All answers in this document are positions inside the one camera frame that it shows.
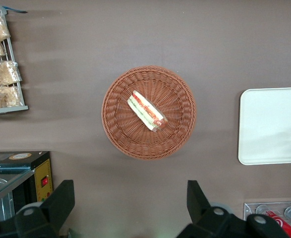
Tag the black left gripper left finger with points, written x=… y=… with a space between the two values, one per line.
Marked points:
x=58 y=203

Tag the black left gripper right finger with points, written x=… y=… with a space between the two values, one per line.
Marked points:
x=199 y=210

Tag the white plastic tray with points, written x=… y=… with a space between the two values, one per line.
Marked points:
x=271 y=126

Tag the black yellow food warmer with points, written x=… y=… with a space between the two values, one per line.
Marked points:
x=42 y=171

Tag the clear acrylic can holder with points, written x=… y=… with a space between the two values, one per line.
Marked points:
x=249 y=210

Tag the brown round wicker basket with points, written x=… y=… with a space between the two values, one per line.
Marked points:
x=125 y=134

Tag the wrapped sandwich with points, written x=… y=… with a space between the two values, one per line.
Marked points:
x=146 y=111

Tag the blue strip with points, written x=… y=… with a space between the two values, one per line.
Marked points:
x=17 y=10

